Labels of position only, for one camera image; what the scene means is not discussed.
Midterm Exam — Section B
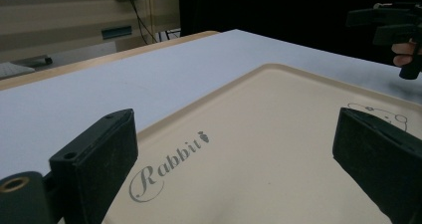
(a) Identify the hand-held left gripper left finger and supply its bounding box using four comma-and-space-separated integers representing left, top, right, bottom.
49, 108, 139, 224

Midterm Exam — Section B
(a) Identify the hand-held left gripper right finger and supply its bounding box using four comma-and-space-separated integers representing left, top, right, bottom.
331, 107, 422, 224

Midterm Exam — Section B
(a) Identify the beige printed plastic tray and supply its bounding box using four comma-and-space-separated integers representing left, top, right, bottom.
102, 63, 422, 224

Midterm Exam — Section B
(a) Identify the dark curtain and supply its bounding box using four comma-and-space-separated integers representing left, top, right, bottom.
178, 0, 422, 68

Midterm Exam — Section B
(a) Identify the white keyboard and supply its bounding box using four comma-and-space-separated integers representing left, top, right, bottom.
0, 62, 36, 81

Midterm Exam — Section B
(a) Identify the blue-grey wall slot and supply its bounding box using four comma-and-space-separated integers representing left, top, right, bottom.
101, 25, 133, 41

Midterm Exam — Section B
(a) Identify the black cable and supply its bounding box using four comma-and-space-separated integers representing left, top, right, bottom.
121, 0, 159, 45

